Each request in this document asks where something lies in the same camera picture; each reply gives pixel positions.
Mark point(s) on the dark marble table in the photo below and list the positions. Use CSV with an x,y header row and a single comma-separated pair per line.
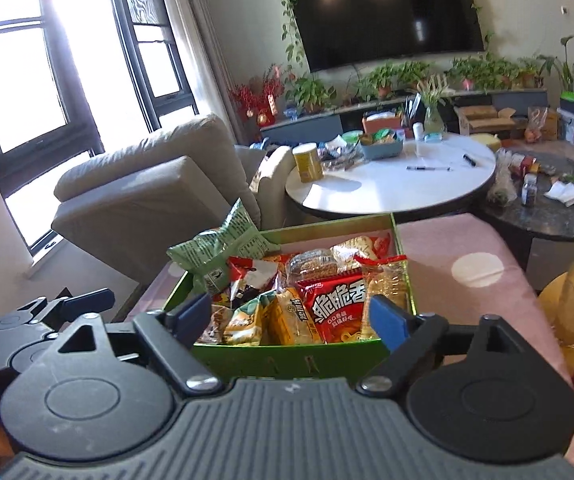
x,y
557,220

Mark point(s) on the white crumpled tissue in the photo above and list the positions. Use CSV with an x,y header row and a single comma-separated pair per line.
x,y
564,194

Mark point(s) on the blue basket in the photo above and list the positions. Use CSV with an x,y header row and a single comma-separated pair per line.
x,y
382,149

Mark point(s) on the large red snack packet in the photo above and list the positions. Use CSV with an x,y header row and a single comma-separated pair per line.
x,y
337,310

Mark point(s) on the glass vase with grass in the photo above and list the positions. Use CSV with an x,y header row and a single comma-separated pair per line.
x,y
433,115

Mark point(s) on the beige sofa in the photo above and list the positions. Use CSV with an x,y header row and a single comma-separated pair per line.
x,y
157,195

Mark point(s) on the open cardboard box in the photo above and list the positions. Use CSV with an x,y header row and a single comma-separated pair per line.
x,y
484,120

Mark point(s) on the black pen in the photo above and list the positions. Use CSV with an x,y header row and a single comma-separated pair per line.
x,y
427,168

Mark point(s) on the bag of oranges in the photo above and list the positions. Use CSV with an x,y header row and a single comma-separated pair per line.
x,y
537,127

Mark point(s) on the white round table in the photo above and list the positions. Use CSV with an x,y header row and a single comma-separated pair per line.
x,y
392,190

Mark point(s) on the clear plastic bag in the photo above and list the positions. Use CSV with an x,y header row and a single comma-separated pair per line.
x,y
504,185

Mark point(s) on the green bowl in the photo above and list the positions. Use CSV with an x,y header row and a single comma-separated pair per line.
x,y
352,137

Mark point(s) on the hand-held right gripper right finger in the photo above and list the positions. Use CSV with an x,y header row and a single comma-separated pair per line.
x,y
391,322

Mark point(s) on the orange tissue box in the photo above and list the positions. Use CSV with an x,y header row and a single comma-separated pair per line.
x,y
382,121

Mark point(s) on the red flower decoration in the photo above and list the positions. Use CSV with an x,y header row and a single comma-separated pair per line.
x,y
259,100

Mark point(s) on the clear biscuit packet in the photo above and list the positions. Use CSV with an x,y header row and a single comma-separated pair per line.
x,y
384,280

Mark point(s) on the peace lily plant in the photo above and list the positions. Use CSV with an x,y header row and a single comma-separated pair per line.
x,y
569,67

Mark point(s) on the trailing vine plant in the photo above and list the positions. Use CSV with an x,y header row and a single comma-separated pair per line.
x,y
292,15

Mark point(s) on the clear bread packet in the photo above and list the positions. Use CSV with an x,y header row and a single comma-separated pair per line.
x,y
314,265

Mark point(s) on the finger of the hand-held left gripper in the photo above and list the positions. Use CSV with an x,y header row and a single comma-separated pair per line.
x,y
89,301

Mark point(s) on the glass spice jar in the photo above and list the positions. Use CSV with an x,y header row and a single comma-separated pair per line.
x,y
529,192

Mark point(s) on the brown snack packet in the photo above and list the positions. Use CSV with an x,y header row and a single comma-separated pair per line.
x,y
214,325

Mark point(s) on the red white snack packet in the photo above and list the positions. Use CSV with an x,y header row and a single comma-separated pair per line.
x,y
254,275

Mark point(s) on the potted green plant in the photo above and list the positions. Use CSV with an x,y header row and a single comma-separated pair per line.
x,y
482,70
309,92
397,77

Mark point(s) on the green cardboard box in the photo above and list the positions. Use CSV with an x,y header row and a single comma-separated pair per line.
x,y
277,365

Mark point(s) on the pale curtain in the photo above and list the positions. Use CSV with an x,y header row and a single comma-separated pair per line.
x,y
192,35

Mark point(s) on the grey television cabinet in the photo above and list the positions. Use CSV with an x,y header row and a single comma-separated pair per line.
x,y
312,127

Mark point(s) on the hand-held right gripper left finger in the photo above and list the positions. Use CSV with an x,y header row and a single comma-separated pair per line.
x,y
192,317

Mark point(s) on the green yellow snack packet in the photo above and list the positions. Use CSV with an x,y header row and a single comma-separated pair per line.
x,y
247,320

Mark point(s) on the dark framed window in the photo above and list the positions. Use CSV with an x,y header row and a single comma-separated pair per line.
x,y
17,85

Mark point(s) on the yellow can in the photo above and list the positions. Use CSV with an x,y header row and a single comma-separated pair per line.
x,y
308,165

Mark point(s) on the pile of dark wrappers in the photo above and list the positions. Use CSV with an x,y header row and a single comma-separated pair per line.
x,y
339,155

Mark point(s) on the small white bottle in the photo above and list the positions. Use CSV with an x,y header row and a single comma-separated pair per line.
x,y
418,132

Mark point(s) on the black television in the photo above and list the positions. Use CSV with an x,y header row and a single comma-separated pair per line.
x,y
387,10

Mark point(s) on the black marker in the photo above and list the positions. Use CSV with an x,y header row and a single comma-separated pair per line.
x,y
469,159

